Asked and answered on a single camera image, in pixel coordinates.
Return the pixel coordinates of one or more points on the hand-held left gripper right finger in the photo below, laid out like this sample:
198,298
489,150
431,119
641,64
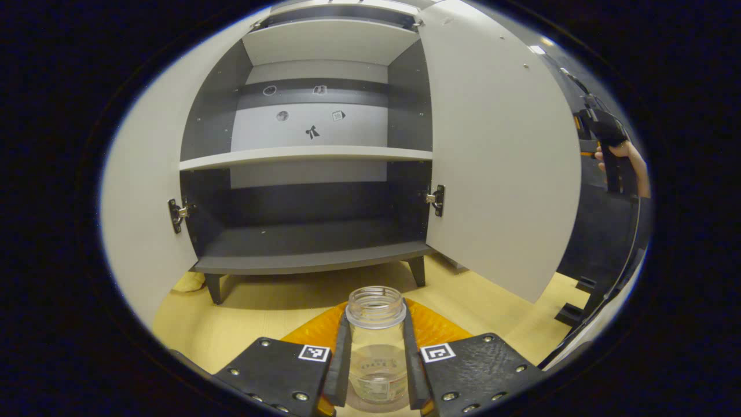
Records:
414,376

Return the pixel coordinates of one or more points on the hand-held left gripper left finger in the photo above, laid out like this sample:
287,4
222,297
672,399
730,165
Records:
341,370

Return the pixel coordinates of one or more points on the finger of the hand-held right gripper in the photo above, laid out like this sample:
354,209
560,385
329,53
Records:
578,127

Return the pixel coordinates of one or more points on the clear glass bottle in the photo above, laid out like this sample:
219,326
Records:
376,347

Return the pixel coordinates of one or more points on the grey cabinet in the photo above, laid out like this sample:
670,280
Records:
307,153

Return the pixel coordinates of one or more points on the grey cabinet drawer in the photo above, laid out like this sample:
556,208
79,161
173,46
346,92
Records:
347,4

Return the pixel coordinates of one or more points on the yellow sponge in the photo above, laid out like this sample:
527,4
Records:
188,282

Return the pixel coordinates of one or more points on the black backdrop frame base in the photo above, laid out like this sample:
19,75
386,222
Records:
570,315

